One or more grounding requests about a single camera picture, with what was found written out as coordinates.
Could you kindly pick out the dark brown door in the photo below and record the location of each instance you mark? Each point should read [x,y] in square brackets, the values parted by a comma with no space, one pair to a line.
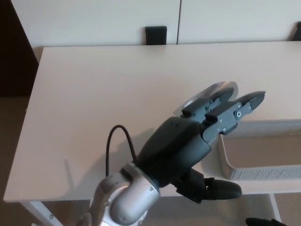
[11,47]

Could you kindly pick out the white cabinet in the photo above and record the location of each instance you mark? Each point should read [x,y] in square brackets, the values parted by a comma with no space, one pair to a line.
[94,21]

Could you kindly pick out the white desk with metal legs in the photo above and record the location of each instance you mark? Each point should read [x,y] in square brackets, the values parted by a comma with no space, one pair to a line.
[82,94]

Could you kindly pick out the grey mesh container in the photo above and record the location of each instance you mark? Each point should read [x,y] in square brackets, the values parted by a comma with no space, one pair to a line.
[263,174]

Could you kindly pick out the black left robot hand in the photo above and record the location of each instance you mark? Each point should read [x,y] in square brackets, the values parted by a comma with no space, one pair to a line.
[174,146]

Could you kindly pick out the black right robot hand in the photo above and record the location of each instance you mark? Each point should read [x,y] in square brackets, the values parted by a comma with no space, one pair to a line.
[261,222]

